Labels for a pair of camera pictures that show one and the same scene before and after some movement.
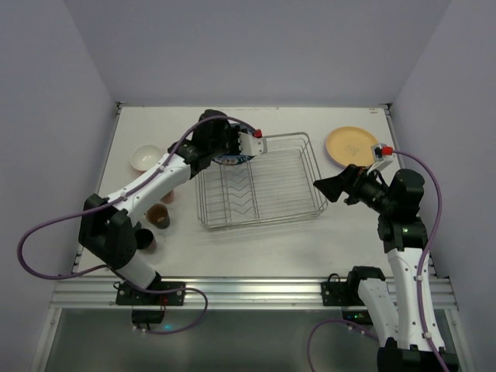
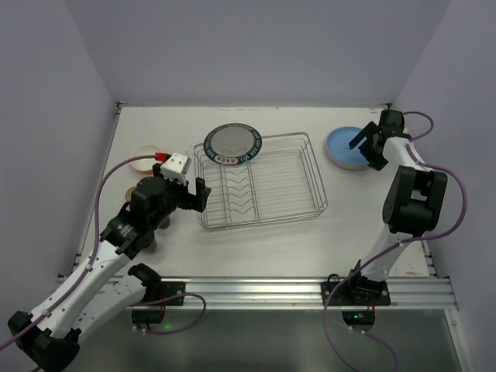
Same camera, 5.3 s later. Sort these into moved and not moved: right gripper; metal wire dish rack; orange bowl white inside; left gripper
Moved: right gripper; left gripper
Not moved: orange bowl white inside; metal wire dish rack
